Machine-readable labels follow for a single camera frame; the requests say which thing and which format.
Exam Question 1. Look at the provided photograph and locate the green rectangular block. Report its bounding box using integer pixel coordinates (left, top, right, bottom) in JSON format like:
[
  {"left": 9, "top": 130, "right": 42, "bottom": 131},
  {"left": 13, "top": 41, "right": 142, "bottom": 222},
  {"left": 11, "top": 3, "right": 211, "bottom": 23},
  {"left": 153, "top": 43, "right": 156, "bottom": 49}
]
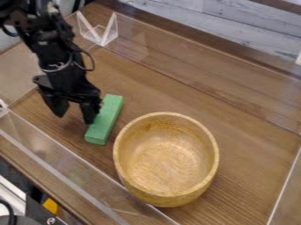
[{"left": 85, "top": 94, "right": 124, "bottom": 145}]

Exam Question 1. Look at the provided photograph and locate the clear acrylic corner bracket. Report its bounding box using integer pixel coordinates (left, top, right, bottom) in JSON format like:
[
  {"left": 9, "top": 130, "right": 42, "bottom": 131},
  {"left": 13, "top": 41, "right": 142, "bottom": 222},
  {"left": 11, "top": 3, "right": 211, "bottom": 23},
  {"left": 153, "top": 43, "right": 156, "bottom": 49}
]
[{"left": 77, "top": 11, "right": 120, "bottom": 47}]

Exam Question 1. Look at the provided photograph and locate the black cable bottom left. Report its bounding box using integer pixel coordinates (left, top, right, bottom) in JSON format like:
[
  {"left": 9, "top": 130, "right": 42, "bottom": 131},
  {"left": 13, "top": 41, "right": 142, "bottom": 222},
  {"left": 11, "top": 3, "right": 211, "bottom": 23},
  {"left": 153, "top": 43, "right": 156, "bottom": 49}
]
[{"left": 0, "top": 199, "right": 17, "bottom": 225}]

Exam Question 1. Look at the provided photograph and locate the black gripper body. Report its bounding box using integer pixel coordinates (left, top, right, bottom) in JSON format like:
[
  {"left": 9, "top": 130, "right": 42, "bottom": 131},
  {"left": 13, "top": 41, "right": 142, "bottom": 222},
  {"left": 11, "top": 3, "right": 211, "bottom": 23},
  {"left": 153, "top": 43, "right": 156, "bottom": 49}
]
[{"left": 33, "top": 62, "right": 104, "bottom": 106}]

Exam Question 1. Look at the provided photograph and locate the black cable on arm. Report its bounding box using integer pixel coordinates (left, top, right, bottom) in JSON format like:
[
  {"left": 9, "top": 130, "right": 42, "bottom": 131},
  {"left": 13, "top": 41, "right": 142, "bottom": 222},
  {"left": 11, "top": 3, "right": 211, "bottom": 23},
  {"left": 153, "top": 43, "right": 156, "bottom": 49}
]
[{"left": 70, "top": 43, "right": 97, "bottom": 72}]

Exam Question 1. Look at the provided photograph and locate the brown wooden bowl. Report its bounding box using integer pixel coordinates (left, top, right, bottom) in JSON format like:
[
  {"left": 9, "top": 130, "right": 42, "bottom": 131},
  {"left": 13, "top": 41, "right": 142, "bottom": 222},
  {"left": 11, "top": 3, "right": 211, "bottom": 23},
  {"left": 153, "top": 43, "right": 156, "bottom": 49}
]
[{"left": 113, "top": 112, "right": 220, "bottom": 207}]

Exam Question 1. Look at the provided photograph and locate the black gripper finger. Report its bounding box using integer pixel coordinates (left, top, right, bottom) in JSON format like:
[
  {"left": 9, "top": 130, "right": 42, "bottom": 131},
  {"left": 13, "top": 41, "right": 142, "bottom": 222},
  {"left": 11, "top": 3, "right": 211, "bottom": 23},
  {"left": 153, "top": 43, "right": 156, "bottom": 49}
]
[
  {"left": 81, "top": 102, "right": 101, "bottom": 125},
  {"left": 39, "top": 90, "right": 70, "bottom": 118}
]

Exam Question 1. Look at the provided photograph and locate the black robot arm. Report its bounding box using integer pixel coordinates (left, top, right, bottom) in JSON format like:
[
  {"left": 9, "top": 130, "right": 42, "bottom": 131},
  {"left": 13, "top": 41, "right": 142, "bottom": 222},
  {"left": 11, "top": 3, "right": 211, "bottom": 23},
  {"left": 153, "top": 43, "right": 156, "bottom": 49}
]
[{"left": 0, "top": 0, "right": 102, "bottom": 124}]

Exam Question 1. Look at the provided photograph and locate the clear acrylic tray wall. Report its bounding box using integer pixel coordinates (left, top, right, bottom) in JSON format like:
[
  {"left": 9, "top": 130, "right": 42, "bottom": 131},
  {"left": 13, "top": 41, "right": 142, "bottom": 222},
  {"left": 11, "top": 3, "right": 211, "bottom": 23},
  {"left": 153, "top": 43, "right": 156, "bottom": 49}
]
[{"left": 0, "top": 99, "right": 180, "bottom": 225}]

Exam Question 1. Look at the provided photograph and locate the yellow and black device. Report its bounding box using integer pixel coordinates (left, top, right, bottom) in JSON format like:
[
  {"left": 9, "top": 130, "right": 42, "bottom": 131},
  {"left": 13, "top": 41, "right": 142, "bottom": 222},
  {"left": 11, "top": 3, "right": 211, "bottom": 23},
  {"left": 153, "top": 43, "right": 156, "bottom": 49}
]
[{"left": 25, "top": 197, "right": 74, "bottom": 225}]

